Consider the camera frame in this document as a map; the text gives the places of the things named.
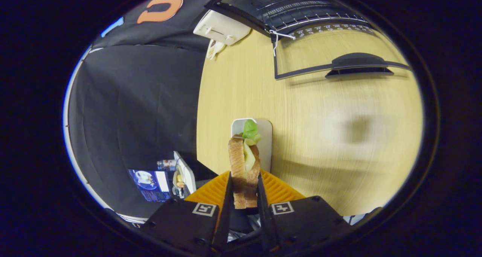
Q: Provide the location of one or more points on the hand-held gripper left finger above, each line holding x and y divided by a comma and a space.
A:
226, 212

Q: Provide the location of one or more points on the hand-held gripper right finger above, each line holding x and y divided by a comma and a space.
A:
263, 212

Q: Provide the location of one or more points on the toast sandwich with lettuce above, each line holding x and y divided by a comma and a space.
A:
237, 163

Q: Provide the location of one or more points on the black toaster oven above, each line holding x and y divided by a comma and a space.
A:
301, 8

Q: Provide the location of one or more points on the white pop-up toaster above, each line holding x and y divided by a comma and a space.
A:
218, 27

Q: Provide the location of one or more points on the white rectangular dish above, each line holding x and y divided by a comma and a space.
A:
265, 144

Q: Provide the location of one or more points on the clear plastic bottle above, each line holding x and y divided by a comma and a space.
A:
166, 164

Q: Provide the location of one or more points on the lit display screen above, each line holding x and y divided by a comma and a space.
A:
150, 185

